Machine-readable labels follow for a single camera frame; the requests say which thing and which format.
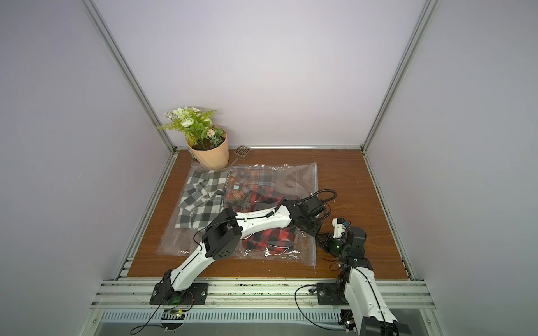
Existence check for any red black plaid shirt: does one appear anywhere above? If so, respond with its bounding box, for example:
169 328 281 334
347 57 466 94
241 191 300 257

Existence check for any clear plastic vacuum bag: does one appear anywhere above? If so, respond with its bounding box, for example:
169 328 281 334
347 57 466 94
157 162 318 266

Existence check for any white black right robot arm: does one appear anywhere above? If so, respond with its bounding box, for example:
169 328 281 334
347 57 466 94
315 225 412 335

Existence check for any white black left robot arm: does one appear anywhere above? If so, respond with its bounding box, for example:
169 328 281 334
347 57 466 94
154 195 326 298

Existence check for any multicolour tartan shirt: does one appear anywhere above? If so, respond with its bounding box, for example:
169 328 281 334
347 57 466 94
224 167 277 213

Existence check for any grey white checked shirt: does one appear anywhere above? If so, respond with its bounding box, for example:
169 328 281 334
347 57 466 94
175 167 229 230

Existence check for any small brown slotted scoop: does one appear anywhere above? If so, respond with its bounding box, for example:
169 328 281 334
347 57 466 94
231 146 252 166

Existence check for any terracotta flower pot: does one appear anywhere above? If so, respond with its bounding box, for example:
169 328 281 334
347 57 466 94
187 133 229 170

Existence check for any artificial green white plant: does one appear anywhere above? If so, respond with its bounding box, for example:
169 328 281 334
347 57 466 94
157 106 226 151

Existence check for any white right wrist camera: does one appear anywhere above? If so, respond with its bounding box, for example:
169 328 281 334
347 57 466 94
332 218 350 239

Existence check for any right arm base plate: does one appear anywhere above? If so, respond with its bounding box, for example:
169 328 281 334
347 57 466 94
315 282 348 306

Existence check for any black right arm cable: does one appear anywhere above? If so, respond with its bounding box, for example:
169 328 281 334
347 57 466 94
293 284 350 332

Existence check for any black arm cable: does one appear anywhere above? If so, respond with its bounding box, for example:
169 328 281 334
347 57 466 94
293 284 350 332
129 289 196 336

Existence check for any aluminium front rail frame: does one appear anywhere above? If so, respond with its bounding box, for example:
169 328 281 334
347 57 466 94
75 276 446 336

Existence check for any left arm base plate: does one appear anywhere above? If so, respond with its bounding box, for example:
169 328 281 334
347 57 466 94
149 282 209 306

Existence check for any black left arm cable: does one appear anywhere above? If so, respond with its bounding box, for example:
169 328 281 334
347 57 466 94
129 289 196 336

